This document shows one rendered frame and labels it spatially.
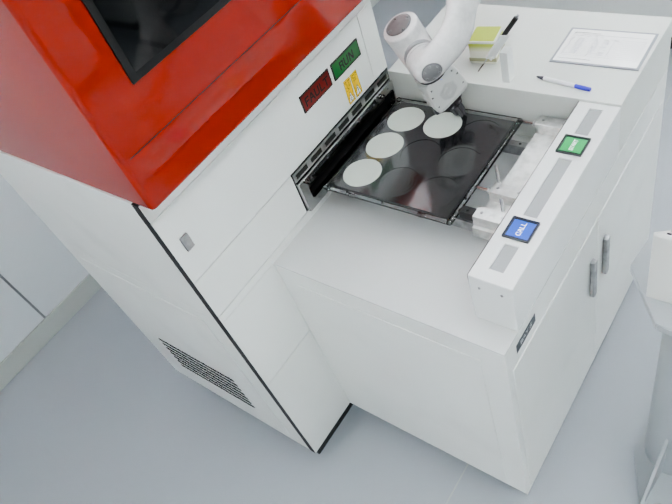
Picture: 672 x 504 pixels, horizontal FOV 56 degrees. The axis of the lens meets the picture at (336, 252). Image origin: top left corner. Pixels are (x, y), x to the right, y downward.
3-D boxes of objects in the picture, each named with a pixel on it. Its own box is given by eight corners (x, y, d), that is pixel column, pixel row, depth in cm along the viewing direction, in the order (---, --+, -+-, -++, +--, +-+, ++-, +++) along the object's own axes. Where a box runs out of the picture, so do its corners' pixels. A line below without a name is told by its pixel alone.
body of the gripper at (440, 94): (422, 90, 149) (443, 117, 157) (454, 57, 148) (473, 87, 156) (405, 78, 154) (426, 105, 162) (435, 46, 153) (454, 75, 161)
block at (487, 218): (473, 224, 141) (471, 215, 139) (480, 214, 142) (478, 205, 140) (506, 234, 137) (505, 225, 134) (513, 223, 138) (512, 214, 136)
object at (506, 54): (487, 81, 159) (481, 34, 150) (494, 72, 161) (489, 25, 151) (510, 84, 156) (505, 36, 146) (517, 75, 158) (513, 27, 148)
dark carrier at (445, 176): (329, 185, 161) (328, 183, 161) (398, 102, 176) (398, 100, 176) (448, 219, 142) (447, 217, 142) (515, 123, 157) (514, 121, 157)
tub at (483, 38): (469, 64, 166) (465, 41, 161) (478, 47, 170) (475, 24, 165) (497, 65, 162) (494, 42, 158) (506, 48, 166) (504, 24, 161)
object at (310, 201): (306, 210, 165) (294, 184, 158) (394, 106, 183) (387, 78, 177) (311, 212, 164) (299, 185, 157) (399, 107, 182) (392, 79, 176)
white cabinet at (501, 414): (355, 414, 218) (272, 265, 160) (484, 220, 259) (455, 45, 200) (534, 509, 182) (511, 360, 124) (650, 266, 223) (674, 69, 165)
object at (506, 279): (475, 317, 132) (466, 275, 122) (579, 147, 156) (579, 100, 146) (517, 332, 127) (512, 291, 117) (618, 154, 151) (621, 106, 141)
